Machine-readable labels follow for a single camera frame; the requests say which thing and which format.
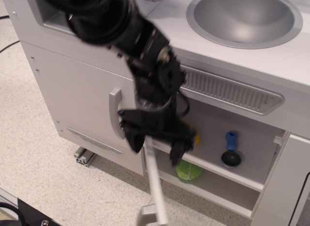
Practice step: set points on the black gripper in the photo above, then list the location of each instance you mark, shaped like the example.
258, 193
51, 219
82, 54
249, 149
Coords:
163, 125

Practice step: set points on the white cabinet door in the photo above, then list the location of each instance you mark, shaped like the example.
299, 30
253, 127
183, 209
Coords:
155, 183

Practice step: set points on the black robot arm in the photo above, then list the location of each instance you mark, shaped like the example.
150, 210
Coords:
118, 25

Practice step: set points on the aluminium extrusion under cabinet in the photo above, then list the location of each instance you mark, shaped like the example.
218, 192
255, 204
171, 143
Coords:
84, 156

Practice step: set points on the white toy kitchen cabinet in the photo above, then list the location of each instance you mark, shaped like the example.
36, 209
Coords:
50, 81

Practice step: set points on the green toy cabbage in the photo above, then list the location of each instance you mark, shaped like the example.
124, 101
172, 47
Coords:
188, 171

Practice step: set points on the yellow toy corn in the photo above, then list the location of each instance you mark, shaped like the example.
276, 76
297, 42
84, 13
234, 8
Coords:
197, 138

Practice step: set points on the silver emblem on fridge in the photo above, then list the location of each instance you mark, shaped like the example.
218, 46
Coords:
94, 141

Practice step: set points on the grey vent panel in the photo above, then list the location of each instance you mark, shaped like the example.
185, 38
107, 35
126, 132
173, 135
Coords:
244, 96

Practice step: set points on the silver sink bowl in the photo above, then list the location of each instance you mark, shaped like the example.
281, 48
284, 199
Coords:
245, 24

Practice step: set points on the grey fridge door handle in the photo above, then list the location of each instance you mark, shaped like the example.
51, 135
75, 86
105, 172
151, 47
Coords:
115, 98

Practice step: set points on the grey cabinet door handle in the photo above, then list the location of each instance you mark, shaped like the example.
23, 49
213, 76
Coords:
147, 215

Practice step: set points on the blue handled toy ladle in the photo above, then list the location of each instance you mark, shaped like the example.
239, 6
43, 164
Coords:
230, 158

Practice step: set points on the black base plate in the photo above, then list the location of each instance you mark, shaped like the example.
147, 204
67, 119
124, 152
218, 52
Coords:
33, 216

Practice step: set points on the aluminium extrusion rail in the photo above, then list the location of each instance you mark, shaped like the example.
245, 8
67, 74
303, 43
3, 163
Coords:
7, 197

